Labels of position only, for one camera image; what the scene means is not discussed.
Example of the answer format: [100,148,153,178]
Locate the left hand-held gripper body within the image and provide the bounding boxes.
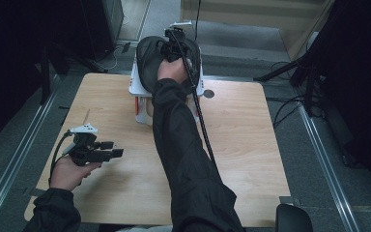
[65,123,112,167]

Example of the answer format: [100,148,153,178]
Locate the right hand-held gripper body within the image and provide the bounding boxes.
[159,19,195,64]

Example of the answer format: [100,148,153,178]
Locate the black flip-flop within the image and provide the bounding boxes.
[179,38,203,95]
[135,35,168,95]

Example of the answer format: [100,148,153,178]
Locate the white two-tier shoe rack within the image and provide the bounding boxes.
[128,42,206,127]

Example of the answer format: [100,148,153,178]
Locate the person's right hand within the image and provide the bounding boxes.
[157,57,189,85]

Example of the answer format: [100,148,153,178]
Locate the person's left hand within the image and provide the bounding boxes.
[49,156,102,191]

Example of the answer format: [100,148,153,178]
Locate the dark grey cabinet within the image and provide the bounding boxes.
[101,0,125,49]

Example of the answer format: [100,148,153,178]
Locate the black metal stand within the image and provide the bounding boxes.
[40,42,109,105]

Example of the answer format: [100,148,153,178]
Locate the black tripod stand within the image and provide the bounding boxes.
[253,47,323,117]

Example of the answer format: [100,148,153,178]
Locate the black curtain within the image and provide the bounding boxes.
[315,0,371,194]
[0,0,115,153]

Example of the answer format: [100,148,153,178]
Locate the black rounded object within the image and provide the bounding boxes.
[274,203,314,232]

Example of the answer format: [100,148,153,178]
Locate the left hand-held gripper black cable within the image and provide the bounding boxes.
[47,130,78,188]

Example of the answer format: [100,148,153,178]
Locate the hand-held gripper black cable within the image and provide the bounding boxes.
[170,28,218,165]
[47,130,78,188]

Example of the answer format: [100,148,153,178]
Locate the black hanging cable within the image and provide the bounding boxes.
[193,0,203,42]

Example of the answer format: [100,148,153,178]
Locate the white floor cable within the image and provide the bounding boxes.
[93,44,125,73]

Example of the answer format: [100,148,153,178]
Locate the metal floor rail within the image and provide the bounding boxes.
[298,105,361,232]
[0,75,61,226]

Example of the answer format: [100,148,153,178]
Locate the right hand-held gripper black cable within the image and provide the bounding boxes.
[170,28,218,165]

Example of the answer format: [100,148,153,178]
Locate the black floor cables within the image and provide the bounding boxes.
[266,61,307,129]

